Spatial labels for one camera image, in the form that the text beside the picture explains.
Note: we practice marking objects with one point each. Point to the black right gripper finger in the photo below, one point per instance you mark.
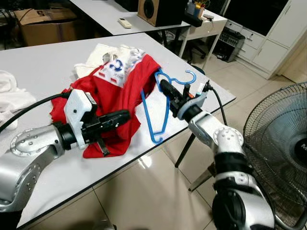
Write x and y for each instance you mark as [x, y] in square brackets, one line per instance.
[171, 88]
[168, 92]

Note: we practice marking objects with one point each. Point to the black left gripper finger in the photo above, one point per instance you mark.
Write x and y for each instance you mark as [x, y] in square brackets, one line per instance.
[117, 116]
[119, 126]

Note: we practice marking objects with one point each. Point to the red t-shirt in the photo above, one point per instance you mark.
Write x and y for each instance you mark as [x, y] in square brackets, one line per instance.
[115, 100]

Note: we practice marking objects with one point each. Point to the blue plastic hanger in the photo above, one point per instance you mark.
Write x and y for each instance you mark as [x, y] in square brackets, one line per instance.
[147, 115]

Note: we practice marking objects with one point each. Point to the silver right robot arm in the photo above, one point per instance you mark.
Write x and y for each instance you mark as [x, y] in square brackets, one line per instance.
[225, 139]

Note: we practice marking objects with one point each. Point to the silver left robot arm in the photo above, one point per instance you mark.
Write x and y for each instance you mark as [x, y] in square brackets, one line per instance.
[29, 158]

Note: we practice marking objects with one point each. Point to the blue stool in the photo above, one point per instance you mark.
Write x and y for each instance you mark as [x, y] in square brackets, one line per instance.
[199, 69]

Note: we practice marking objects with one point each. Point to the white printed garment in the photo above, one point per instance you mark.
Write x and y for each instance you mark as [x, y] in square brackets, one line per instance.
[115, 67]

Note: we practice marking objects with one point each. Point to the black floor fan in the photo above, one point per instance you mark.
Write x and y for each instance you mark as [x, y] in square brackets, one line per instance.
[301, 151]

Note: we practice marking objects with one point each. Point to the black tray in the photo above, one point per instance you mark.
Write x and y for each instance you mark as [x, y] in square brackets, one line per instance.
[192, 20]

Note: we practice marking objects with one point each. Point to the black audio mixer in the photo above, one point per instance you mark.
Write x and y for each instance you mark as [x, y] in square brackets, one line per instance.
[229, 43]

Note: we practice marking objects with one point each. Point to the wooden speaker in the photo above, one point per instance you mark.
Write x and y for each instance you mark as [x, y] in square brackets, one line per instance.
[160, 12]

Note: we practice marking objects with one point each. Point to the small white desk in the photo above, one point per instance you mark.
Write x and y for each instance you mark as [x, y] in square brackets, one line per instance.
[213, 21]

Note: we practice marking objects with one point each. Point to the white remote control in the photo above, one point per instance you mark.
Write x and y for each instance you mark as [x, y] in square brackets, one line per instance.
[125, 22]

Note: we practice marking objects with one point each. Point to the blue pen holder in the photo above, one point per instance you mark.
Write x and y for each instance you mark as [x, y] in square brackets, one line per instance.
[195, 9]

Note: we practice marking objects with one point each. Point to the white cloth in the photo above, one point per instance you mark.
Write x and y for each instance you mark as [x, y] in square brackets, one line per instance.
[12, 96]

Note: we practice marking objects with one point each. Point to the white drawer cabinet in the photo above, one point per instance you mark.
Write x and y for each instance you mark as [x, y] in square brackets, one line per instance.
[271, 52]

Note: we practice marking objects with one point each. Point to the brown cardboard box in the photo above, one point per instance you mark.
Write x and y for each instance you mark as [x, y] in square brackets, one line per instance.
[48, 31]

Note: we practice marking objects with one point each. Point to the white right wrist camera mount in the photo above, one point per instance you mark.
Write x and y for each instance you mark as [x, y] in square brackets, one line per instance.
[201, 98]

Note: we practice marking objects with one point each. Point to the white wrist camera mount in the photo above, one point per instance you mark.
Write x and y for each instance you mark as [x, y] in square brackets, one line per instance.
[79, 108]
[201, 98]

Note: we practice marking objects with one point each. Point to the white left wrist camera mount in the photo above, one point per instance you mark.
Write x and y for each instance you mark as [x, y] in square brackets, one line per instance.
[79, 108]

